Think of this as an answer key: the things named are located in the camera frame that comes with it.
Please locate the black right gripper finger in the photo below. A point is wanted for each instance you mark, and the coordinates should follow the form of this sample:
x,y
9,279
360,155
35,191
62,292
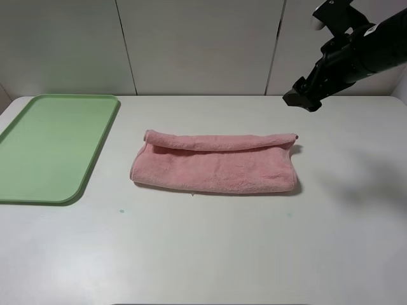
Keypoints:
x,y
295,97
314,101

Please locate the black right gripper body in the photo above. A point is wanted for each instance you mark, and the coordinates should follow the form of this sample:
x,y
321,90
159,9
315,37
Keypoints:
x,y
358,55

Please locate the pink terry towel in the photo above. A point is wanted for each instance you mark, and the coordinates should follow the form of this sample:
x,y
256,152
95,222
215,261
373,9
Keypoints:
x,y
224,164

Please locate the green plastic tray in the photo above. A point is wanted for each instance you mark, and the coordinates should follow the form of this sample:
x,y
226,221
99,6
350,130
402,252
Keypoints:
x,y
49,150

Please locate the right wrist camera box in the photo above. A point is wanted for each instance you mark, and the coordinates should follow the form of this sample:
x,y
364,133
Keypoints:
x,y
338,16

